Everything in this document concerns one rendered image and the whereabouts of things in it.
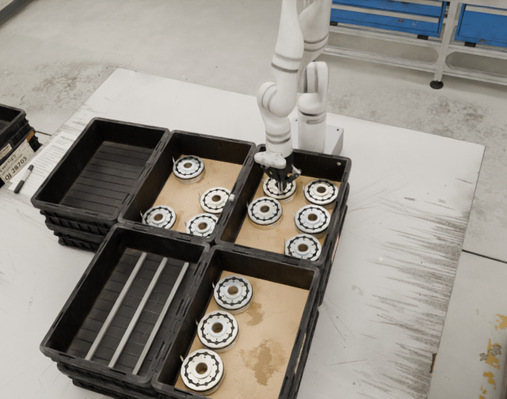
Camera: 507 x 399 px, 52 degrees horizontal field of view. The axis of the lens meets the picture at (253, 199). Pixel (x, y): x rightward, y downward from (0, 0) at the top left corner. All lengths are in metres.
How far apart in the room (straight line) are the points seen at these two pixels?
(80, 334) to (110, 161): 0.64
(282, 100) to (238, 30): 2.66
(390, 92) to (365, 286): 1.94
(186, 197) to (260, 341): 0.55
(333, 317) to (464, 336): 0.94
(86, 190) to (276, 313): 0.77
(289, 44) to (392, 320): 0.80
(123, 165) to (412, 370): 1.10
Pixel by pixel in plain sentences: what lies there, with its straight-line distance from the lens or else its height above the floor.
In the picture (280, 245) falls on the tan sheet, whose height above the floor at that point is 0.83.
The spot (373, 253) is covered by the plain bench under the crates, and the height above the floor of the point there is 0.70.
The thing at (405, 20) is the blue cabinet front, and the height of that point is 0.39.
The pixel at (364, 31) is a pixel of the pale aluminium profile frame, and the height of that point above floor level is 0.30.
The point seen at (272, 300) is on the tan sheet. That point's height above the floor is 0.83.
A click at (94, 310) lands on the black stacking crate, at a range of 1.49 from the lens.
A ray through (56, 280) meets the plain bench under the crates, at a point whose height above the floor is 0.70.
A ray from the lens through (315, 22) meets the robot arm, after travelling 1.34.
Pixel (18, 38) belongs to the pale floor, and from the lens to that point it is 4.53.
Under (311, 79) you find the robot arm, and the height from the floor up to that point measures 1.10.
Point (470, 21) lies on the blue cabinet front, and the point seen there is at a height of 0.45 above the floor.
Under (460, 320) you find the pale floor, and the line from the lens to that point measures 2.38.
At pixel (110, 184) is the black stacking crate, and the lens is 1.77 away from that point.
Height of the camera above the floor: 2.05
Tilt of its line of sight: 49 degrees down
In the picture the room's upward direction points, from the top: 8 degrees counter-clockwise
